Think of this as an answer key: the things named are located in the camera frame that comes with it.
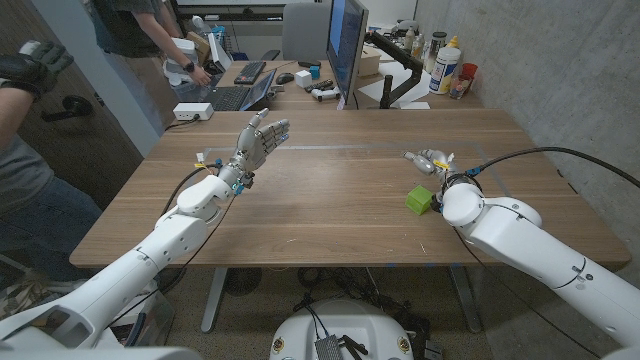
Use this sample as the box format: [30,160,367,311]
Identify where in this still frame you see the person in dark shirt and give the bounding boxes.
[82,0,214,88]

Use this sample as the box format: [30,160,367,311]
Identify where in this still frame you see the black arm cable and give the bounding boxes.
[159,163,222,219]
[467,146,640,189]

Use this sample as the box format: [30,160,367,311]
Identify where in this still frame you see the jar with black lid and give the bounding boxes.
[423,31,448,74]

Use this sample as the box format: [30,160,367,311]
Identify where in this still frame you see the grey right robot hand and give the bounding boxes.
[402,148,459,184]

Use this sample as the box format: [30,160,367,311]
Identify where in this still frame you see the beige cardboard box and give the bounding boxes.
[357,45,382,77]

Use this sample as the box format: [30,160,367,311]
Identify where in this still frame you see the person in grey shirt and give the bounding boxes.
[0,134,104,284]

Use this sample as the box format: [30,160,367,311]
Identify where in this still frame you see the black remote control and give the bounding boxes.
[304,78,335,94]

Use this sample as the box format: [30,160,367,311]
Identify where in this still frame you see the wooden office desk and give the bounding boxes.
[192,59,484,111]

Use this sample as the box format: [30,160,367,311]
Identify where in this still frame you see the computer monitor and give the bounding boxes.
[325,0,370,106]

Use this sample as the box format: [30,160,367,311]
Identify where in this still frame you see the white game controller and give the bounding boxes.
[311,86,342,103]

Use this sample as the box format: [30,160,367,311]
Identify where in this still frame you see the grey table leg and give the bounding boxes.
[200,267,229,334]
[447,264,482,334]

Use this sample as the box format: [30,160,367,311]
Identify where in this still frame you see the camouflage fabric bag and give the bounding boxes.
[0,279,51,321]

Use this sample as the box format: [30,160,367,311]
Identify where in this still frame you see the black floor fan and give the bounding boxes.
[223,267,263,297]

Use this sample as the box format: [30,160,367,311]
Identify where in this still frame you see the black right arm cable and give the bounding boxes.
[467,146,640,189]

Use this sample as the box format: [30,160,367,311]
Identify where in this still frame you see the clear glass cup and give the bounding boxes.
[448,73,474,100]

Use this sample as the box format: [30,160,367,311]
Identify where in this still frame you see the gloved person hand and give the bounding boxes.
[0,40,75,97]

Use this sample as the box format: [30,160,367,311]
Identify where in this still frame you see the black keyboard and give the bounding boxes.
[233,60,268,86]

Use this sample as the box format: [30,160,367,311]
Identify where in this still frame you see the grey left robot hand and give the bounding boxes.
[218,108,291,189]

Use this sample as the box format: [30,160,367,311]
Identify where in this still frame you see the green cube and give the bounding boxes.
[404,184,435,216]

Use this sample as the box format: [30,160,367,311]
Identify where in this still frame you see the open laptop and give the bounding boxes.
[202,68,277,112]

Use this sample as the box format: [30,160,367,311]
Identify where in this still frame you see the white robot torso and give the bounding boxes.
[269,298,415,360]

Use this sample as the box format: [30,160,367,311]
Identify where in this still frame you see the grey device on torso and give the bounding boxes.
[314,335,345,360]

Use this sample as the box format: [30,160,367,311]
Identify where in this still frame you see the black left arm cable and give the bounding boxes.
[159,163,222,219]

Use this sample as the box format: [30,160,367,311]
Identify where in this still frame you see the white paper sheets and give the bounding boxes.
[357,60,434,110]

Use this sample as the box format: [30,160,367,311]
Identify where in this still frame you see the black door handle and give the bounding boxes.
[40,94,94,123]

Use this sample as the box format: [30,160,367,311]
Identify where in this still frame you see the black power strip cable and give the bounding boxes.
[164,115,201,133]

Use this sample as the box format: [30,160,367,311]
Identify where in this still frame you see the bare person forearm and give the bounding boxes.
[0,87,35,151]

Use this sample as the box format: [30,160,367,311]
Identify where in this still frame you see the white power strip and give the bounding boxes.
[172,102,215,122]

